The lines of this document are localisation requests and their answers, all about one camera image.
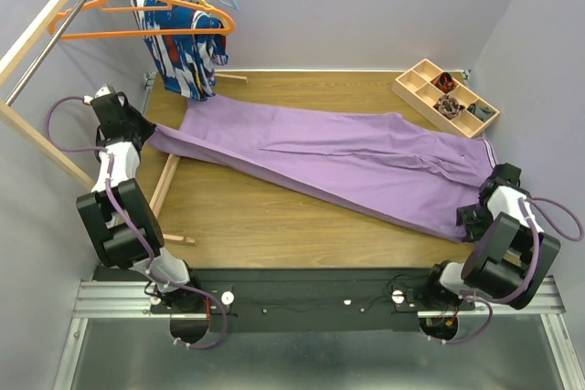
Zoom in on aluminium rail frame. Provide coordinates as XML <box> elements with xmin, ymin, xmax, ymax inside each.
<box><xmin>49</xmin><ymin>69</ymin><xmax>585</xmax><ymax>390</ymax></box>

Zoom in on patterned rolled item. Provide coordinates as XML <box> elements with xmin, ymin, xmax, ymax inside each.
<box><xmin>433</xmin><ymin>94</ymin><xmax>465</xmax><ymax>120</ymax></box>

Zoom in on metal hanging rod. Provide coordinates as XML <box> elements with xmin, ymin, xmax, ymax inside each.
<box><xmin>1</xmin><ymin>0</ymin><xmax>88</xmax><ymax>107</ymax></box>

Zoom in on blue white patterned garment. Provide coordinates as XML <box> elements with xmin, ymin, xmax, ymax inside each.
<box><xmin>130</xmin><ymin>0</ymin><xmax>229</xmax><ymax>101</ymax></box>

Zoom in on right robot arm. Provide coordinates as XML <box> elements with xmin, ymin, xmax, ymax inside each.
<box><xmin>420</xmin><ymin>163</ymin><xmax>560</xmax><ymax>310</ymax></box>

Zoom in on orange plastic hanger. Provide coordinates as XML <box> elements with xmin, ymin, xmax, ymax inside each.
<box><xmin>48</xmin><ymin>0</ymin><xmax>236</xmax><ymax>40</ymax></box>

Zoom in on red black rolled item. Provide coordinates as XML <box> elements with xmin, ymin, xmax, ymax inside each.
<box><xmin>431</xmin><ymin>72</ymin><xmax>457</xmax><ymax>94</ymax></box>

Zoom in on wooden clothes rack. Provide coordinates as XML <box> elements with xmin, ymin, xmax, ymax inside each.
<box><xmin>0</xmin><ymin>0</ymin><xmax>250</xmax><ymax>246</ymax></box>

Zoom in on wooden compartment tray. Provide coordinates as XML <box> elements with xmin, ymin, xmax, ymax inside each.
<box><xmin>391</xmin><ymin>58</ymin><xmax>500</xmax><ymax>138</ymax></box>

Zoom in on black mounting base plate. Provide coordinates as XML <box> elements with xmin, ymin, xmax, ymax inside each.
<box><xmin>83</xmin><ymin>267</ymin><xmax>472</xmax><ymax>342</ymax></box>

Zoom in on grey rolled item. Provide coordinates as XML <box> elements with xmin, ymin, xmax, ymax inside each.
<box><xmin>467</xmin><ymin>103</ymin><xmax>495</xmax><ymax>123</ymax></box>

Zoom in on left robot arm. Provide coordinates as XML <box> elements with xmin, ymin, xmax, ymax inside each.
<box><xmin>76</xmin><ymin>85</ymin><xmax>204</xmax><ymax>313</ymax></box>

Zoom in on purple trousers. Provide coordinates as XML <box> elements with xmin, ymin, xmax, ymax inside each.
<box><xmin>149</xmin><ymin>95</ymin><xmax>496</xmax><ymax>241</ymax></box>

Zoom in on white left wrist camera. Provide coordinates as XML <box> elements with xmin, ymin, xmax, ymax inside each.
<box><xmin>94</xmin><ymin>84</ymin><xmax>115</xmax><ymax>99</ymax></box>

